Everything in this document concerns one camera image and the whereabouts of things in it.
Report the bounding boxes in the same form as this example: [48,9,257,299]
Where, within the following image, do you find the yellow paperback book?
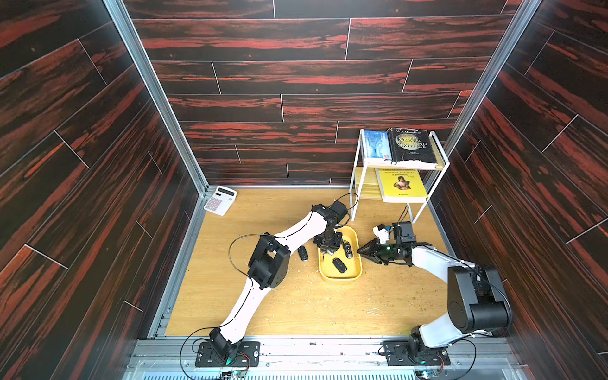
[375,169,428,203]

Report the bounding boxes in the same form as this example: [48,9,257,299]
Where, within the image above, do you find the black hardcover book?
[387,128,437,165]

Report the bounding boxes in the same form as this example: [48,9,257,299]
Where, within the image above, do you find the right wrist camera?
[372,224,392,244]

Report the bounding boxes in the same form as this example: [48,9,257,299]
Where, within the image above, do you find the blue white book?
[363,130,392,162]

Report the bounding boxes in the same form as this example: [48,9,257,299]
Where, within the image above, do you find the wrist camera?
[329,200,348,224]
[372,224,392,244]

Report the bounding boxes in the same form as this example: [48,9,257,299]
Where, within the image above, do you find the black car key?
[332,258,348,274]
[343,241,354,259]
[298,245,309,261]

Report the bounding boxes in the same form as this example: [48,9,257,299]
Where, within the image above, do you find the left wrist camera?
[329,200,348,224]

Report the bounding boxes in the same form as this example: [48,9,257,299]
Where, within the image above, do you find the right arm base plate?
[378,340,451,367]

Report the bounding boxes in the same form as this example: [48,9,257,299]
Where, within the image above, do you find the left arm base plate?
[195,340,261,368]

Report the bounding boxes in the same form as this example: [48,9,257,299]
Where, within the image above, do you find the white calculator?
[204,185,238,216]

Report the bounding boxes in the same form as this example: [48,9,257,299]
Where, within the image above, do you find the white wire shelf rack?
[349,128,450,223]

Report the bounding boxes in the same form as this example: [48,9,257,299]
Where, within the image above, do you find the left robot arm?
[209,200,348,364]

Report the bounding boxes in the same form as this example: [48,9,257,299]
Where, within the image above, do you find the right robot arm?
[358,239,513,362]

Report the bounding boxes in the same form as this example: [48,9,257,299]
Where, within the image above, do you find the yellow storage tray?
[318,226,363,283]

